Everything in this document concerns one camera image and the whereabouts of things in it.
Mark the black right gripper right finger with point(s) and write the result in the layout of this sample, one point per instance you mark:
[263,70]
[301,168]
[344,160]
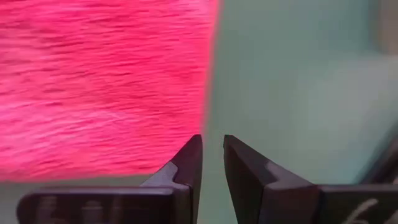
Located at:
[248,180]

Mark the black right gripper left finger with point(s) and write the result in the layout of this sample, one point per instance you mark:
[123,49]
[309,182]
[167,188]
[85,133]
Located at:
[191,168]

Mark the pink microfiber towel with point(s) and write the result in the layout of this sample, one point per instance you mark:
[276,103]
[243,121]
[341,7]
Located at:
[93,93]

